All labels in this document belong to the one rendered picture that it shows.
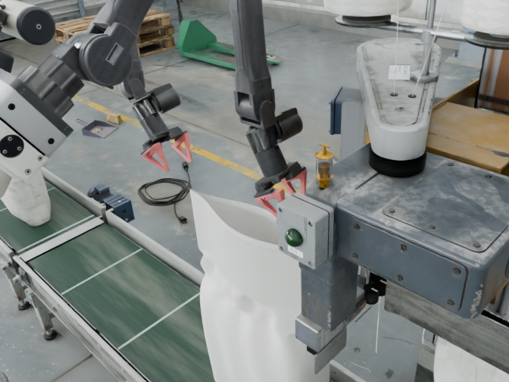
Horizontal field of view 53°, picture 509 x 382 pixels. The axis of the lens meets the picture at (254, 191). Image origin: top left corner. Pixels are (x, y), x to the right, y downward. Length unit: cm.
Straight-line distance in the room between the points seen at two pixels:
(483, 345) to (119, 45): 78
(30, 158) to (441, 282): 62
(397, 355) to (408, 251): 164
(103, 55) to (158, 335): 127
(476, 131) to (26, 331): 223
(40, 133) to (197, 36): 566
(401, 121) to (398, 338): 168
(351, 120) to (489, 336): 54
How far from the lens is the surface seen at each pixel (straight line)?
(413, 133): 80
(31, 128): 83
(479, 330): 96
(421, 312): 100
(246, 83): 103
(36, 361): 255
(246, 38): 101
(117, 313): 205
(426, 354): 141
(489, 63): 112
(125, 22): 87
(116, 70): 85
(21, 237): 264
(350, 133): 120
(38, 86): 83
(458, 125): 103
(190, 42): 637
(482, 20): 87
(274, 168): 108
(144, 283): 215
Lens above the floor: 174
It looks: 31 degrees down
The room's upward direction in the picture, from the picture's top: 4 degrees counter-clockwise
